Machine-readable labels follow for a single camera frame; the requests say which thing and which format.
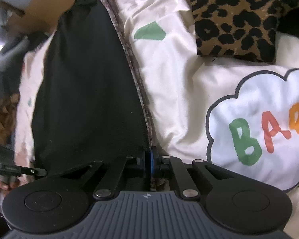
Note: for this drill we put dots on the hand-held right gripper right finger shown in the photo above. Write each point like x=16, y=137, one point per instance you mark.
x=154, y=163

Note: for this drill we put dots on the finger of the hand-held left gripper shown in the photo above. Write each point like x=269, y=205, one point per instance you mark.
x=33, y=171

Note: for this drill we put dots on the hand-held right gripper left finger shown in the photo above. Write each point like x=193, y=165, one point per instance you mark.
x=141, y=164

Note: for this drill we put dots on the black pants with patterned stripe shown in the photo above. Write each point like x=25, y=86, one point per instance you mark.
x=89, y=92

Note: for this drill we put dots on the person's left hand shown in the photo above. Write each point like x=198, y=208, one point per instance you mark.
x=1, y=185

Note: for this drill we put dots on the brown shaggy cloth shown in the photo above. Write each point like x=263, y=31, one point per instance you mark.
x=2, y=122

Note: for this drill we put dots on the white printed duvet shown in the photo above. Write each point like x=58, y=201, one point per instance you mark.
x=184, y=84

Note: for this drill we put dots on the pale grey-green garment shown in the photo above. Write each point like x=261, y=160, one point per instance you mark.
x=11, y=52

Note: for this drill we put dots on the cardboard box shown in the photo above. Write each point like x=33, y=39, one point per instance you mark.
x=42, y=7

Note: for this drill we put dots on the leopard print pillow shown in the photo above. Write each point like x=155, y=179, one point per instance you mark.
x=239, y=20

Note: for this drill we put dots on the black fleece cloth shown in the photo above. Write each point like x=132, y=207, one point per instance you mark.
x=294, y=22

